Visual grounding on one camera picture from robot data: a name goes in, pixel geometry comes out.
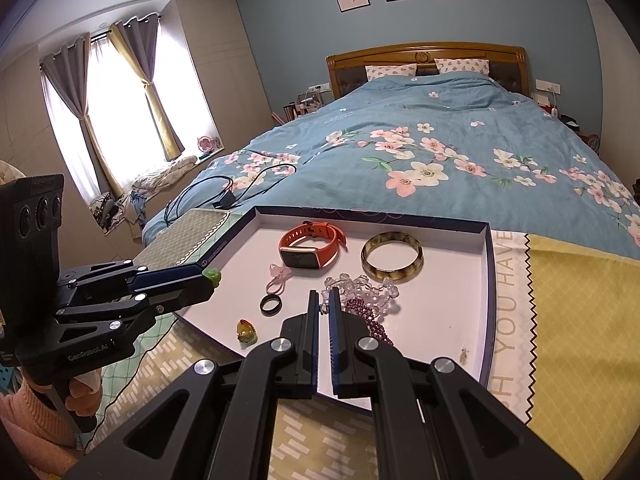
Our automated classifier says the pink ring with ribbon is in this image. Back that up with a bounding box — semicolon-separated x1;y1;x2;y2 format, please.
264;262;295;295

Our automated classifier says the purple bead bracelet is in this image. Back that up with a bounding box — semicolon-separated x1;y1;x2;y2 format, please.
345;297;396;346

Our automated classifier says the clear bead bracelet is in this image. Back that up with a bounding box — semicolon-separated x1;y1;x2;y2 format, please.
322;273;401;318

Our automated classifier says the blue floral blanket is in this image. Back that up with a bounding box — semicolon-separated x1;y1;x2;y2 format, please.
141;71;640;261

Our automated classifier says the pile of clothes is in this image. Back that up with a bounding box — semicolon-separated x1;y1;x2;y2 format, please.
89;190;148;236

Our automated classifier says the grey and gold curtain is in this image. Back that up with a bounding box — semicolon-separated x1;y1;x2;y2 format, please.
39;34;126;201
107;12;186;161

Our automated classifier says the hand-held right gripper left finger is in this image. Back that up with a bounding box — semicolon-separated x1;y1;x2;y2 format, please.
62;290;321;480

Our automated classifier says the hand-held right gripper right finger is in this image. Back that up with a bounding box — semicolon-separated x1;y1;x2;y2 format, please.
327;287;583;480

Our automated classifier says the yellow and white lettered cloth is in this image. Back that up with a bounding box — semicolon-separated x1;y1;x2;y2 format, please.
487;230;640;461

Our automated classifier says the white quilt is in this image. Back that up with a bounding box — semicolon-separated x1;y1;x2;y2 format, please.
131;155;198;191

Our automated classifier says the green patterned mat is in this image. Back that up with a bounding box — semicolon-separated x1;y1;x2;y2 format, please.
85;207;381;480

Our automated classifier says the cluttered bedside table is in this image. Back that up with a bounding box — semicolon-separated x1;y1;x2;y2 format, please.
542;105;601;153
272;87;331;123

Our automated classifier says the bright window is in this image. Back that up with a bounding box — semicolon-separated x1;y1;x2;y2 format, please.
45;20;223;196

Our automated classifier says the wooden headboard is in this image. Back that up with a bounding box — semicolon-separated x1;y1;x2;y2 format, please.
326;44;531;100

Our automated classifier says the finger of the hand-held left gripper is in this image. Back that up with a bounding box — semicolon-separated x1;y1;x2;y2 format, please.
55;282;213;332
67;262;216;297

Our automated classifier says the black charger cable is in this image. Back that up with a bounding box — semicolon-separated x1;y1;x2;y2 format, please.
164;162;298;223

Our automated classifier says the orange smartwatch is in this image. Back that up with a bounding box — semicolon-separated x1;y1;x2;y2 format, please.
278;221;349;268

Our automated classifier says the white tray with dark rim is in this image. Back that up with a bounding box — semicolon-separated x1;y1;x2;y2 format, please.
172;205;497;416

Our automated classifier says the person's left hand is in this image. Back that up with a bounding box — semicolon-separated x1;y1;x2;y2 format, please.
65;374;103;428

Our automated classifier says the white dotted pillow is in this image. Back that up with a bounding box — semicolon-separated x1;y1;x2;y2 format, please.
434;57;492;77
365;63;418;82

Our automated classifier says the person's left forearm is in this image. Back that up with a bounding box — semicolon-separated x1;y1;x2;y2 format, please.
0;380;86;480

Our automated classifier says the yellow marbled bangle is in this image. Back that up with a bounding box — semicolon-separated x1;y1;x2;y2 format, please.
361;231;425;282

